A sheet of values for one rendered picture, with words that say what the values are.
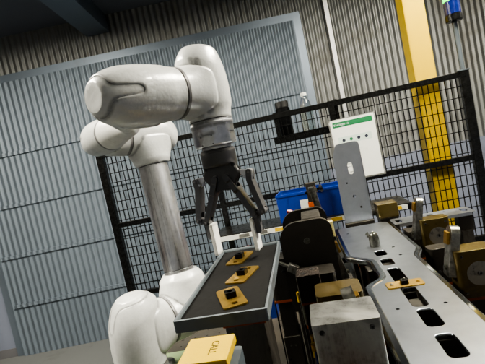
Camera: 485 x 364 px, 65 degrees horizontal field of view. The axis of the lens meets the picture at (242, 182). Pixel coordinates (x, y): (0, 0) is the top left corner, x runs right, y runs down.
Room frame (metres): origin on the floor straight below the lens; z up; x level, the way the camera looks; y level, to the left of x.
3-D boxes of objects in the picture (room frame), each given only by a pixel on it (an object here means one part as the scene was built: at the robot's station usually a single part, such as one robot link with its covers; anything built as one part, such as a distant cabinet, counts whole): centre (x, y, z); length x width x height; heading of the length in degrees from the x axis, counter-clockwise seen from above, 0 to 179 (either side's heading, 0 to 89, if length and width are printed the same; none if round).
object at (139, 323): (1.14, 0.41, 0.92); 0.18 x 0.16 x 0.22; 133
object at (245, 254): (0.81, 0.04, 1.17); 0.08 x 0.04 x 0.01; 160
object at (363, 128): (1.86, -0.59, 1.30); 0.23 x 0.02 x 0.31; 81
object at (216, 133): (0.81, 0.04, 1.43); 0.09 x 0.09 x 0.06
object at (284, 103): (2.00, -0.28, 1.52); 0.07 x 0.07 x 0.18
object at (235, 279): (0.69, 0.04, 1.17); 0.08 x 0.04 x 0.01; 157
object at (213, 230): (0.82, 0.08, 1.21); 0.03 x 0.01 x 0.07; 160
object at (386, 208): (1.58, -0.57, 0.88); 0.08 x 0.08 x 0.36; 81
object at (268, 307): (0.70, 0.04, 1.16); 0.37 x 0.14 x 0.02; 171
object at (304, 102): (1.98, -0.40, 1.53); 0.07 x 0.07 x 0.20
